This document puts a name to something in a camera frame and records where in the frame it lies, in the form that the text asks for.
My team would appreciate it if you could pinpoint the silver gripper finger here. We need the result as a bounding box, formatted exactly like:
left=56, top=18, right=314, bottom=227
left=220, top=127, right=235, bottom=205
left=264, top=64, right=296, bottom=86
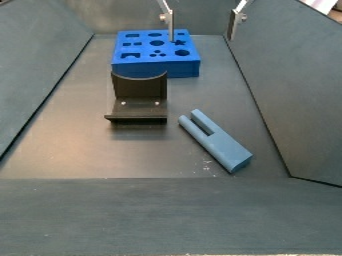
left=156, top=0, right=173, bottom=42
left=225, top=0, right=252, bottom=41

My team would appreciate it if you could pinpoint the black curved fixture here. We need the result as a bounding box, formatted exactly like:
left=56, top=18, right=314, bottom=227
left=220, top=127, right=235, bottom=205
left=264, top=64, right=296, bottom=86
left=104, top=73, right=167, bottom=122

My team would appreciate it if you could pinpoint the blue foam shape-cutout block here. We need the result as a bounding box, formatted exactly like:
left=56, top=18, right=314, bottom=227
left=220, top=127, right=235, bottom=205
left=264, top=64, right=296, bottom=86
left=111, top=29, right=200, bottom=78

